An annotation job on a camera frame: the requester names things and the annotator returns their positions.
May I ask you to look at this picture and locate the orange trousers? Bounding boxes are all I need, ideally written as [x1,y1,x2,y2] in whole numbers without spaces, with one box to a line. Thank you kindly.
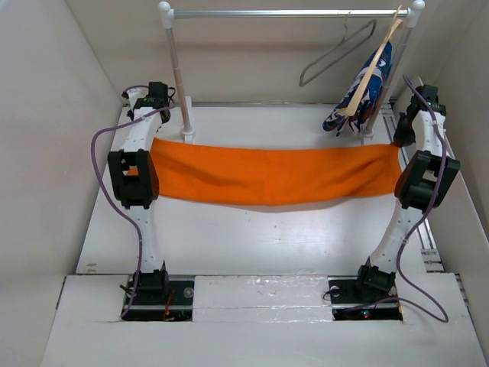
[150,139,401,206]

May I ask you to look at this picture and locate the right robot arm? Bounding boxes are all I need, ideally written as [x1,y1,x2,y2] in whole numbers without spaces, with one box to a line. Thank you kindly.
[353,85,460,301]

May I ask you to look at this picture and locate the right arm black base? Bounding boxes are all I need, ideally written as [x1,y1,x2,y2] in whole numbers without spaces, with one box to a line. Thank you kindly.
[322,277,403,321]

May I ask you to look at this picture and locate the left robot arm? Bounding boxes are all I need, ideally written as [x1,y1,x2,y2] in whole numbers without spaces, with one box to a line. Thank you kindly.
[108,82,170,304]

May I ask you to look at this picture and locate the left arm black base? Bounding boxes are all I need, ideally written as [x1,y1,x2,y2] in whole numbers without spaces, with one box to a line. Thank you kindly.
[121,278,195,322]

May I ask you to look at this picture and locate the wooden clothes hanger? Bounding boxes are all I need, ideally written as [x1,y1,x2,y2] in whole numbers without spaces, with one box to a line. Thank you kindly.
[342,5,403,117]

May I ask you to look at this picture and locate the blue patterned garment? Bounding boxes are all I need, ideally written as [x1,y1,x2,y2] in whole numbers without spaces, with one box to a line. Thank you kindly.
[322,41,392,136]

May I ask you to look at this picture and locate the white clothes rack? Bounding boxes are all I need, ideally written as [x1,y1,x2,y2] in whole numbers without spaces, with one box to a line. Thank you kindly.
[157,0,426,146]

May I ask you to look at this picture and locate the grey wire hanger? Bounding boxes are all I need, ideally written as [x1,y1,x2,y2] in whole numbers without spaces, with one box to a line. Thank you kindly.
[298,14,377,88]

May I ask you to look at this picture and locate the aluminium side rail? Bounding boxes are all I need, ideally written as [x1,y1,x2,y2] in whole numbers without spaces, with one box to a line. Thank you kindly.
[371,112,445,274]

